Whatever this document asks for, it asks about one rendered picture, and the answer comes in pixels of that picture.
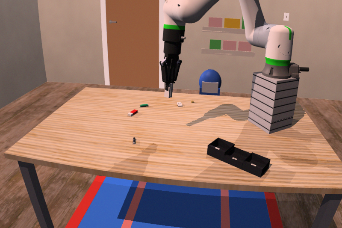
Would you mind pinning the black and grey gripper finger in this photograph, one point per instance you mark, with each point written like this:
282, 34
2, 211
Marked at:
166, 76
174, 73

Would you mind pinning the red and white eraser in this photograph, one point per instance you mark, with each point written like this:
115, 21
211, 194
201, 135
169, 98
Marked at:
132, 113

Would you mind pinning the black three-compartment bin rack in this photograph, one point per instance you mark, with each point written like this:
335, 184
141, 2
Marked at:
250, 162

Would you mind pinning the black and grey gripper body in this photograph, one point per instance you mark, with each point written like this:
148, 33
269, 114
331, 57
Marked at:
172, 51

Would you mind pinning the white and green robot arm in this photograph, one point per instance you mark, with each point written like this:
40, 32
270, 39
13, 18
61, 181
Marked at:
276, 39

